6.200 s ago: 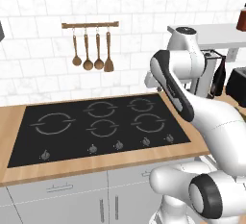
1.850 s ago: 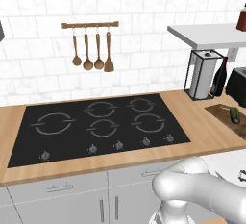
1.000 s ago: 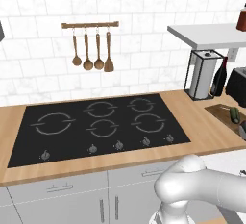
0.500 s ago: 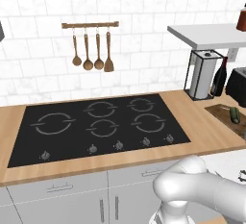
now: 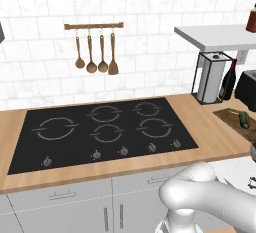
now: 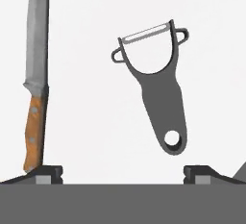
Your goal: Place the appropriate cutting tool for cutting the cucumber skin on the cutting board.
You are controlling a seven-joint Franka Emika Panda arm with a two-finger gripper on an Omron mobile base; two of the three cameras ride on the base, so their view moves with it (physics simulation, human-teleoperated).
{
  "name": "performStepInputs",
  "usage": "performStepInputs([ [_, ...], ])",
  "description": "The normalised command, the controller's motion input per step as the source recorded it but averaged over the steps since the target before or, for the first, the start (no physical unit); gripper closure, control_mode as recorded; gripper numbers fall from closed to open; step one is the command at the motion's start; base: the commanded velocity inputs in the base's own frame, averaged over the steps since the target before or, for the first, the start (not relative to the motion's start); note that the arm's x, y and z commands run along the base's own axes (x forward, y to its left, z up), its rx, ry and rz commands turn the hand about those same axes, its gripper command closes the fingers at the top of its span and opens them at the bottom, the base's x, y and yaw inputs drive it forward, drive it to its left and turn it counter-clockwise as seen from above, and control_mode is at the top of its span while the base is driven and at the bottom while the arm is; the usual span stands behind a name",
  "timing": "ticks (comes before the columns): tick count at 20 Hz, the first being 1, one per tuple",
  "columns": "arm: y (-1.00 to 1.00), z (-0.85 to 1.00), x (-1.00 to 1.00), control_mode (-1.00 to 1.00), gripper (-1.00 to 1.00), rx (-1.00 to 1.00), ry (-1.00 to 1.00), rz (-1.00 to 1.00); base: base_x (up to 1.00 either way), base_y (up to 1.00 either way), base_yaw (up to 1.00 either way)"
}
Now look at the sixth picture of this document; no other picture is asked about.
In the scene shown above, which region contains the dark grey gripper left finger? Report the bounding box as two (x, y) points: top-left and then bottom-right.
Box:
(0, 164), (64, 186)

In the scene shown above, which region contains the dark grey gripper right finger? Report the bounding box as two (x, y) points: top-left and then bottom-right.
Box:
(183, 164), (246, 186)

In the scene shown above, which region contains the grey wedge-shaped object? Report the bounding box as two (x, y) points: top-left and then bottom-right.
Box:
(232, 162), (246, 183)

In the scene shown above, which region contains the dark grey peeler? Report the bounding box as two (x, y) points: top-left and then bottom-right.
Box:
(111, 18), (190, 157)

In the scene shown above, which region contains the wooden-handled kitchen knife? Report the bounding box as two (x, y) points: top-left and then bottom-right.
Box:
(22, 0), (51, 173)

